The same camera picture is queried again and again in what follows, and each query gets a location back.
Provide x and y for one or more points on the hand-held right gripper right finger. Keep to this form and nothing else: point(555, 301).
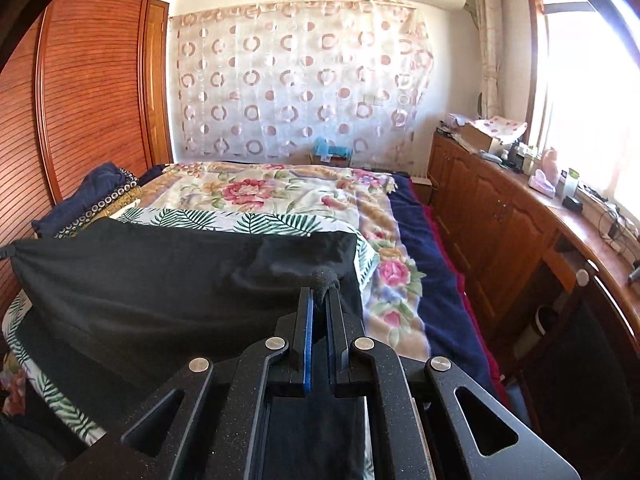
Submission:
point(331, 345)

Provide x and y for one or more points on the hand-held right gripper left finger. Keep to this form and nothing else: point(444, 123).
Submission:
point(307, 355)

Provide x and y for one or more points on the black t-shirt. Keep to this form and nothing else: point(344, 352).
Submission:
point(175, 300)

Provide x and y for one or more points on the navy blanket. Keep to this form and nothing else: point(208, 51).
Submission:
point(440, 285)

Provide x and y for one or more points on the leaf print bed sheet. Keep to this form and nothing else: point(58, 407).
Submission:
point(200, 220)

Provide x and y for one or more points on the floral blanket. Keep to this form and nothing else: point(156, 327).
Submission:
point(250, 190)

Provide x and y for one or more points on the blue toy box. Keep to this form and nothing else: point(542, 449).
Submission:
point(327, 150)

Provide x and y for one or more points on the wooden cabinet counter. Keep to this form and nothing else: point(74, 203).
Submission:
point(500, 220)

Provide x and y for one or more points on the white trash bin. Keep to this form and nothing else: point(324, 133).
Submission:
point(542, 330)

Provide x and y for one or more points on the stack of papers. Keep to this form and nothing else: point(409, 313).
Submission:
point(450, 125)

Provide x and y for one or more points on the dark circle-patterned cloth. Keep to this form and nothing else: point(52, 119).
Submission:
point(107, 202)

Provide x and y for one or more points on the cardboard box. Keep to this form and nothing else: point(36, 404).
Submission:
point(475, 137)

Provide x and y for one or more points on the circle-patterned sheer curtain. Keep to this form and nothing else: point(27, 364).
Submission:
point(300, 85)

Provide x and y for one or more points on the tissue pack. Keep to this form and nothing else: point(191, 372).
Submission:
point(542, 185)

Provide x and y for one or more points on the black chair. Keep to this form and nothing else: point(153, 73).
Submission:
point(600, 360)

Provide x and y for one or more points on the dark blue patterned pillow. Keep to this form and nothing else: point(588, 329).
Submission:
point(95, 185)

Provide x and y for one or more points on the pink dotted cloth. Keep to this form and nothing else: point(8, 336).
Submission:
point(500, 125)

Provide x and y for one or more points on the small black box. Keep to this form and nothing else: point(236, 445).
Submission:
point(572, 203)

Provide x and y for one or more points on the pink bottle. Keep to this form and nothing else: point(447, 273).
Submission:
point(550, 165)

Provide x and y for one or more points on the green capped bottle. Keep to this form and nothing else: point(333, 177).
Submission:
point(572, 185)

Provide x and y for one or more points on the beige window curtain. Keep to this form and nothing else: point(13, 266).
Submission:
point(490, 50)

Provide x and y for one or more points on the wooden slatted wardrobe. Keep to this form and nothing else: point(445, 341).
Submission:
point(95, 85)

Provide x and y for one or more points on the wooden framed window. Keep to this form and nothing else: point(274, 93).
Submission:
point(590, 100)

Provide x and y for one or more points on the wall socket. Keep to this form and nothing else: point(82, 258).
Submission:
point(375, 100)

